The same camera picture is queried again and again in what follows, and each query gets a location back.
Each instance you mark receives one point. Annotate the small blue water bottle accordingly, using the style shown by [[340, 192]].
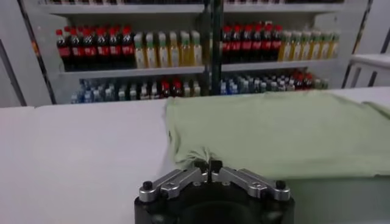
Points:
[[223, 88], [75, 97], [233, 88], [87, 95]]

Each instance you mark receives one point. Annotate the small red cap cola bottle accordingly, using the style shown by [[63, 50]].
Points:
[[299, 82], [176, 89], [165, 89], [308, 81]]

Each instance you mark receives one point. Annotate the yellow tea bottle green label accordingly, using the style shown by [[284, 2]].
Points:
[[305, 49], [185, 54], [334, 48], [285, 50], [139, 56], [151, 56], [197, 54], [316, 48], [295, 50], [163, 56], [174, 56], [325, 48]]

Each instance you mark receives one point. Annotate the light green polo shirt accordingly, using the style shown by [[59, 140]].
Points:
[[274, 131]]

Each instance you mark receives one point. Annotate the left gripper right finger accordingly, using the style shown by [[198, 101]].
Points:
[[246, 181]]

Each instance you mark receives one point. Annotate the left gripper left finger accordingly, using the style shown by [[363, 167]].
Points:
[[176, 182]]

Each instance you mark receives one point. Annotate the small dark bottle white cap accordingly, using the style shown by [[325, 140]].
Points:
[[122, 94], [133, 93], [154, 91], [282, 85], [263, 86], [144, 92], [291, 85], [273, 86]]

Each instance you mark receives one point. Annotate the white side table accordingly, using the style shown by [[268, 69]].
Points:
[[370, 59]]

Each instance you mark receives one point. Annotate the small clear green bottle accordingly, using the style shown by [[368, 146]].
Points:
[[97, 95], [243, 86], [108, 94]]

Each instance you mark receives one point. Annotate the glass beverage display cabinet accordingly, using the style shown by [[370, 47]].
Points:
[[122, 73]]

